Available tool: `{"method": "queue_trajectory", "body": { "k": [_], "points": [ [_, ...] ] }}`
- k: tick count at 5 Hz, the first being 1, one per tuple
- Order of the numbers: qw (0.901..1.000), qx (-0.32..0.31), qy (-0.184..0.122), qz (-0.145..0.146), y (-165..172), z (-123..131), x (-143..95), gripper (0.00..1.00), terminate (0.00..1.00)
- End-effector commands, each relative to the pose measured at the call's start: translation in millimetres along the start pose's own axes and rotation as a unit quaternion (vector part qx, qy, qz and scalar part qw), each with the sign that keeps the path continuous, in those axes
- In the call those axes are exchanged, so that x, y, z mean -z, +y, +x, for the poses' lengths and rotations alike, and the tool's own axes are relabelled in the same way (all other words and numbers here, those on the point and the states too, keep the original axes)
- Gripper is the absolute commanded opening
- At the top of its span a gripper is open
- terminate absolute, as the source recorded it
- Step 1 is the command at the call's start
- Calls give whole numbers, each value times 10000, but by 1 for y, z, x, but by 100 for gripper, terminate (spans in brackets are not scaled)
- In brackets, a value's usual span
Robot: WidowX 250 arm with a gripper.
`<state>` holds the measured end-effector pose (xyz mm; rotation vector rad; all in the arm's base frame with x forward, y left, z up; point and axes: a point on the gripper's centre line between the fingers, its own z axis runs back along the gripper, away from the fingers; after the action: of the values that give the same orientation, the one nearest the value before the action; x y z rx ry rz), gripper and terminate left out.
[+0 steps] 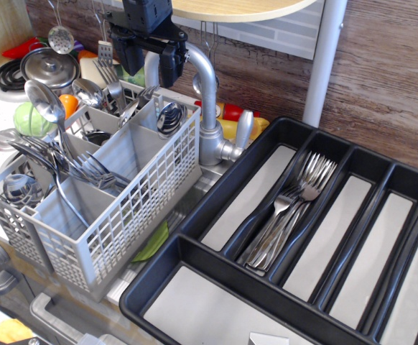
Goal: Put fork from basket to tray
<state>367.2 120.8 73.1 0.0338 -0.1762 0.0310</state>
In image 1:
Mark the white metal pole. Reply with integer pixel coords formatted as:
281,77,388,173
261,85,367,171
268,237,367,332
302,0,348,128

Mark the toy green cabbage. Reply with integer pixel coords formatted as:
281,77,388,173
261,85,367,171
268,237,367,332
13,102,56,137

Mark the black cutlery tray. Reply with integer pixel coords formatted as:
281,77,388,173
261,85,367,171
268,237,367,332
119,118,418,344

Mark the toy ketchup bottle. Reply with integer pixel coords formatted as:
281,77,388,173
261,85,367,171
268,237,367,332
194,101,261,122

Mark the steel spoon right compartment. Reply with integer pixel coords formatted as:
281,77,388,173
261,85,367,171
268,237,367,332
157,101,187,139

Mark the toy mustard bottle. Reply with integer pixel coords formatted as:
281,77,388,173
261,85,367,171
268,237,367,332
198,115,270,141

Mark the steel pot with lid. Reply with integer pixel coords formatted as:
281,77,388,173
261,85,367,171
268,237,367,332
20,47,80,96

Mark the stack of steel forks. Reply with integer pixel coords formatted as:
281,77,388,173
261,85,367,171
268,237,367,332
244,152,338,272

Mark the grey plastic cutlery basket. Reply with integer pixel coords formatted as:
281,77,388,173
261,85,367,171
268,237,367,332
0,92,201,301

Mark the steel spoon back compartment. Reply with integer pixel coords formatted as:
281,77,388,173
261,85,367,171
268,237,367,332
72,78,106,109

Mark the steel spoon compartment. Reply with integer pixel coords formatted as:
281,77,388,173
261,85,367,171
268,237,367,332
0,174,44,208
157,101,187,139
72,78,106,109

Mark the toy orange fruit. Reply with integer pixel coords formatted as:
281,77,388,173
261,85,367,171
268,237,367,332
59,94,79,119

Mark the hanging steel skimmer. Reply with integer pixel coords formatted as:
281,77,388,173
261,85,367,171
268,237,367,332
48,0,75,55

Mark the hanging steel spatula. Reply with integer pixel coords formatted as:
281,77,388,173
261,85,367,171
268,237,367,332
91,1,113,67

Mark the green toy leaf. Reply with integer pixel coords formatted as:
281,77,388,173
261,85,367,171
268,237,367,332
132,221,169,263

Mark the large steel spoon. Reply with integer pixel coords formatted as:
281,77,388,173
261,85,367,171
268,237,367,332
24,80,73,158

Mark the silver sink faucet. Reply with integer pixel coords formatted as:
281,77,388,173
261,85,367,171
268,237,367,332
186,43,254,166

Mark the hanging wire whisk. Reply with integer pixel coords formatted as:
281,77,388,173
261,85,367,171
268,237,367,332
200,21,219,67

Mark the toy red pepper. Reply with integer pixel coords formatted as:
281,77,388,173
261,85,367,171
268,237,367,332
1,37,43,59

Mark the steel spoon left compartment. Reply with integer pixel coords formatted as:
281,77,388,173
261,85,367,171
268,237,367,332
0,174,44,208

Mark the steel forks front compartment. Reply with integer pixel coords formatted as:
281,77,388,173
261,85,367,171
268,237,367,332
9,136,129,228

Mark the black stove burner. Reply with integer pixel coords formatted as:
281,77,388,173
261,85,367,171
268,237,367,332
0,59,26,92

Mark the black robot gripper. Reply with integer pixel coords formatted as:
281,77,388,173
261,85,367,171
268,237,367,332
103,0,187,88

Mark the steel fork back compartment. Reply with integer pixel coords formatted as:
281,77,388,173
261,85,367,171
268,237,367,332
93,59,126,113

